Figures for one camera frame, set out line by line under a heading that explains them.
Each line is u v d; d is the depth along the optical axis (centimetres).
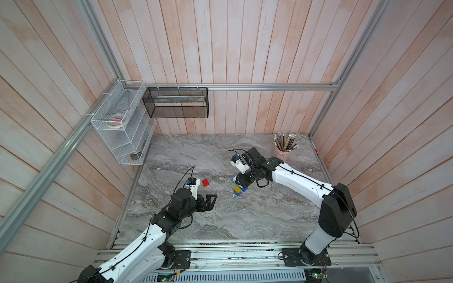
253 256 76
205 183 98
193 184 71
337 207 44
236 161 76
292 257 72
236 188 86
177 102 105
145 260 56
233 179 84
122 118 78
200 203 70
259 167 62
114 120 73
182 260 73
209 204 71
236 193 92
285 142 101
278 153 100
